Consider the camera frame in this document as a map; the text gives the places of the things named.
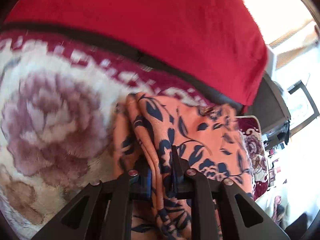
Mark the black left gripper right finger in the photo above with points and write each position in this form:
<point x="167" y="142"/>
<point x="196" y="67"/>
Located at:
<point x="220" y="209"/>

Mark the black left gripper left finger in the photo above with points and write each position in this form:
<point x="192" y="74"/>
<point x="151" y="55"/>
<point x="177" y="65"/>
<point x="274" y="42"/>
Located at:
<point x="101" y="211"/>

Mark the orange floral garment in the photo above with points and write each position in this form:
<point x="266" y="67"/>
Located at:
<point x="145" y="129"/>

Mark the dark grey sofa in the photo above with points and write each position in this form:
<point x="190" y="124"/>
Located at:
<point x="268" y="106"/>

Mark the floral plush blanket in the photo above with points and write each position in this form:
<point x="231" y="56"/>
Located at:
<point x="58" y="107"/>

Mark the red blanket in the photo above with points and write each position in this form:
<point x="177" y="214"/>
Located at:
<point x="216" y="41"/>

